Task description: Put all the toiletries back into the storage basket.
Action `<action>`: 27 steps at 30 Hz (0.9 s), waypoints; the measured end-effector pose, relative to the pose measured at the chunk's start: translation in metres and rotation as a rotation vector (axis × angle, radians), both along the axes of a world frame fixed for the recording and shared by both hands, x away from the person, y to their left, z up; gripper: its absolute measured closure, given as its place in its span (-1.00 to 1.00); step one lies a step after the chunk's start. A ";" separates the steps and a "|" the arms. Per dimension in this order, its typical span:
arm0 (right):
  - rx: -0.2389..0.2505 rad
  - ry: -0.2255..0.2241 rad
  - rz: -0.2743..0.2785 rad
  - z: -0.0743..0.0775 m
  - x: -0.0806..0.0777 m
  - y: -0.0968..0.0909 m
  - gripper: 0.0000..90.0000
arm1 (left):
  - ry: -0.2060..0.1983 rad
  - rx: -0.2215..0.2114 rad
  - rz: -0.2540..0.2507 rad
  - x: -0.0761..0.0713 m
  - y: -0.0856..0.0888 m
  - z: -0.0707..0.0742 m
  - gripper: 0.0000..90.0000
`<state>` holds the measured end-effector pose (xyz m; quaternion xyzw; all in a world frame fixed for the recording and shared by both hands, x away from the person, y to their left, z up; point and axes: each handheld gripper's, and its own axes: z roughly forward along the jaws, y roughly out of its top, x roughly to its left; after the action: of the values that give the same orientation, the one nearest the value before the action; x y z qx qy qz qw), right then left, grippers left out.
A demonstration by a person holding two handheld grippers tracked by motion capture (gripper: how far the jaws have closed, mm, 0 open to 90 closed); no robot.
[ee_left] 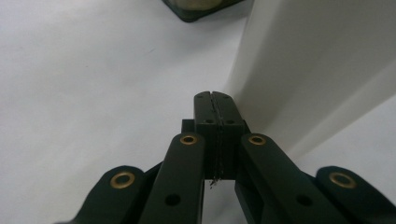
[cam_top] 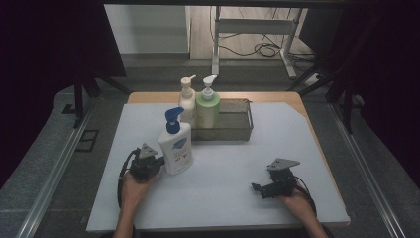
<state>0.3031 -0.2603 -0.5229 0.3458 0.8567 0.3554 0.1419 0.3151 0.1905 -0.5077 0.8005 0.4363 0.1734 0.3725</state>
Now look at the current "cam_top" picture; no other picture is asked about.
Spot cream pump bottle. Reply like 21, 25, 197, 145
178, 74, 198, 129

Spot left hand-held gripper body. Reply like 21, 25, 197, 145
128, 142, 159, 182

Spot green bottle with white pump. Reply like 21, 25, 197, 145
195, 74, 222, 140

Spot white cabinet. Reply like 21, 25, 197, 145
103, 4, 191, 55

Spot white power strip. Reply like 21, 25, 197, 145
304, 73, 321, 87

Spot aluminium rail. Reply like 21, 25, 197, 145
15, 98, 97, 238
327, 102, 408, 238

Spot black metal stand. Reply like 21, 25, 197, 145
286, 63, 356, 135
72, 70, 132, 129

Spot black floor cables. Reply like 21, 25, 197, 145
217, 6, 319, 64

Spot metal mesh basket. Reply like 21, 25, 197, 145
189, 97, 255, 143

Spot white bottle with blue pump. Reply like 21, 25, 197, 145
157, 106, 195, 176

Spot white desk frame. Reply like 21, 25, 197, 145
211, 5, 298, 80

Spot white table mat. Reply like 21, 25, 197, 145
86, 101, 351, 232

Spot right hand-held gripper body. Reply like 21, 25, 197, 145
262, 157, 301, 199

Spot left hand-held gripper black cable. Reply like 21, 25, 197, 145
116, 148, 141, 210

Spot person's right hand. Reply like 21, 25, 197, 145
277, 183, 314, 216

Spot dark curtain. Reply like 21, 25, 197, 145
298, 0, 420, 191
0, 0, 127, 187

